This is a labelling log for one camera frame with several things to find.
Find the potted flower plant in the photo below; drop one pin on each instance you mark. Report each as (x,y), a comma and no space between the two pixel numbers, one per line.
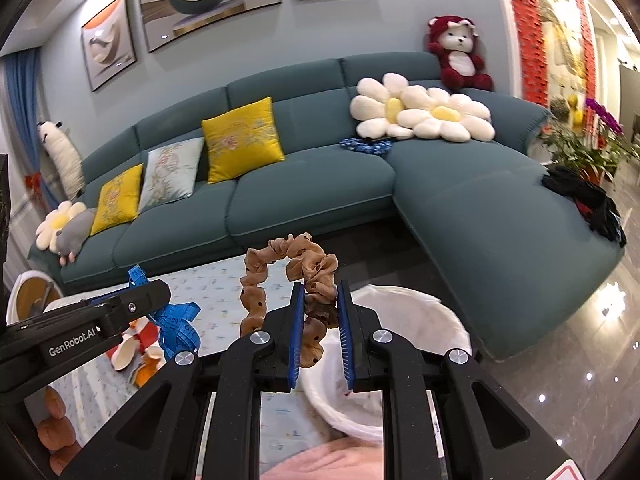
(587,140)

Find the teal sectional sofa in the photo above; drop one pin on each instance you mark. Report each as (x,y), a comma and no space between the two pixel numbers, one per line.
(518,259)

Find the red paper decoration wall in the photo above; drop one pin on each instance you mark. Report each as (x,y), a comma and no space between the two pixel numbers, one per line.
(532,54)

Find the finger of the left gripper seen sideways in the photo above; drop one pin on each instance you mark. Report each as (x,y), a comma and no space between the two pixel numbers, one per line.
(69,331)

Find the orange snack wrapper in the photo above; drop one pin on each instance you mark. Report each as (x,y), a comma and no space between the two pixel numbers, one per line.
(139,351)

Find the blue patterned cloth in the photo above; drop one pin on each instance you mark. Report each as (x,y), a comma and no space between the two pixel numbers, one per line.
(367,146)

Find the blue curtain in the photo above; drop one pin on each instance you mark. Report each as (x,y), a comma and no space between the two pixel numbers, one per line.
(22,71)

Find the grey paw plush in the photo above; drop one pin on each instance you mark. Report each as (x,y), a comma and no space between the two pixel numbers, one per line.
(70,239)

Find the black garment on sofa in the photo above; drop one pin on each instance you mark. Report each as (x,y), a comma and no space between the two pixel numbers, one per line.
(596,207)

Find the round white side table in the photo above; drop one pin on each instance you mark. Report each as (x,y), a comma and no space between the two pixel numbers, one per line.
(32,291)

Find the left framed wall picture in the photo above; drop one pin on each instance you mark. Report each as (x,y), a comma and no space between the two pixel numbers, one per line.
(108,44)

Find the small white daisy cushion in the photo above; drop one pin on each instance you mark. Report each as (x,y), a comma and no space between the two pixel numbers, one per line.
(55,220)

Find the light blue embroidered cushion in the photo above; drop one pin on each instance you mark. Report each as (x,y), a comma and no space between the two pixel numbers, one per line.
(170,173)

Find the white sheep plush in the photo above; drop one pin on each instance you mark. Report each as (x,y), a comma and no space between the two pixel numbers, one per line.
(65,157)

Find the light patterned tablecloth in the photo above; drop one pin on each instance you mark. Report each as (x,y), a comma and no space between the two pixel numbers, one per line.
(295,441)

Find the white daisy cushion left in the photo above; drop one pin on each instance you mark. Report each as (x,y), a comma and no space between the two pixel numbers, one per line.
(380,110)

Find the large yellow embroidered cushion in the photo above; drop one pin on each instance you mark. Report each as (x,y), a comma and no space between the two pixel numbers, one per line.
(241,140)

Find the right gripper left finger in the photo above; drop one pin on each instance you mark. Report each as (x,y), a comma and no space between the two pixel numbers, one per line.
(297,305)

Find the small yellow embroidered cushion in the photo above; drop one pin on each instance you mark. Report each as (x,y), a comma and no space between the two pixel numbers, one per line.
(118,201)

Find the white daisy cushion right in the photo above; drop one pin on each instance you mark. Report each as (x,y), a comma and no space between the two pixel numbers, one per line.
(434,113)

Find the brown polka dot scrunchie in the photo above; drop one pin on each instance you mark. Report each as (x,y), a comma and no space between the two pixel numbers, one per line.
(307,263)

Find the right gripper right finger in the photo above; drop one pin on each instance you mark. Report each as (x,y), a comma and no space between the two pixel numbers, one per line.
(347,342)

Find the red bear plush toy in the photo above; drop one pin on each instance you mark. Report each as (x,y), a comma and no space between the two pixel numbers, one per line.
(452,39)

